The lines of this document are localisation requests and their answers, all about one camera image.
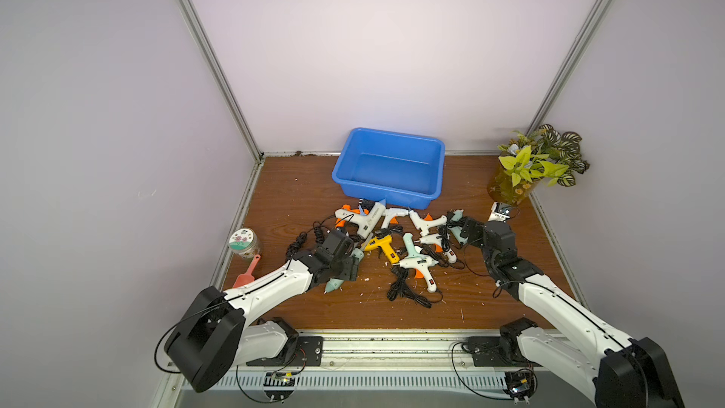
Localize mint green glue gun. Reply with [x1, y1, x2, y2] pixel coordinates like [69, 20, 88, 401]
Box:
[324, 249, 364, 294]

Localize large white glue gun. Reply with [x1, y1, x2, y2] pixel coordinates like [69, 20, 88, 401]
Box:
[334, 202, 386, 239]

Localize white glue gun red switch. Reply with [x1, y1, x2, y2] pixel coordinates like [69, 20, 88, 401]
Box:
[398, 255, 438, 293]

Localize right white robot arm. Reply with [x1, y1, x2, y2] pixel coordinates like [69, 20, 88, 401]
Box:
[454, 216, 685, 407]

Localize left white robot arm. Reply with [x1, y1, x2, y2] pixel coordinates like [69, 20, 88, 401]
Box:
[152, 230, 364, 393]

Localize mint glue gun right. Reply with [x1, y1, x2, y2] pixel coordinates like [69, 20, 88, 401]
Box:
[447, 209, 467, 247]

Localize small white red glue gun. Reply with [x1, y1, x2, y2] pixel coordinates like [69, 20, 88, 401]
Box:
[419, 233, 458, 264]

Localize yellow glue gun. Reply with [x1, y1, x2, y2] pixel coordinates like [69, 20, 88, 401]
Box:
[362, 234, 400, 264]

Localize white orange glue gun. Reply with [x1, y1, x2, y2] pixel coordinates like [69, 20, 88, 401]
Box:
[409, 210, 447, 237]

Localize mint glue gun centre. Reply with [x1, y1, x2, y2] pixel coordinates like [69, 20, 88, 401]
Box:
[402, 232, 422, 258]

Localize blue plastic storage box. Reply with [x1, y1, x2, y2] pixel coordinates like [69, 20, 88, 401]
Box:
[332, 128, 446, 210]

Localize pink plastic scoop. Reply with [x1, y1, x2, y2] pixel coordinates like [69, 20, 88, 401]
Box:
[232, 254, 262, 289]

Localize glass jar floral lid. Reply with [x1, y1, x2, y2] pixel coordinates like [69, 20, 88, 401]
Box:
[228, 228, 262, 260]

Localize potted green plant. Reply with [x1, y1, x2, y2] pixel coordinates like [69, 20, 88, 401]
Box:
[487, 124, 590, 206]

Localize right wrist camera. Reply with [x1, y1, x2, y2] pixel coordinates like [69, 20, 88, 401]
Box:
[488, 202, 514, 222]

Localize coiled black cord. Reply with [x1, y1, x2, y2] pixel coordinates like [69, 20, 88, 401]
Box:
[386, 265, 444, 310]

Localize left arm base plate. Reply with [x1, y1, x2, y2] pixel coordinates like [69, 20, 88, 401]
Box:
[245, 335, 324, 368]

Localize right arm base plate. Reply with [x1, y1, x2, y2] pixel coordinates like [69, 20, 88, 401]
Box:
[462, 336, 539, 368]

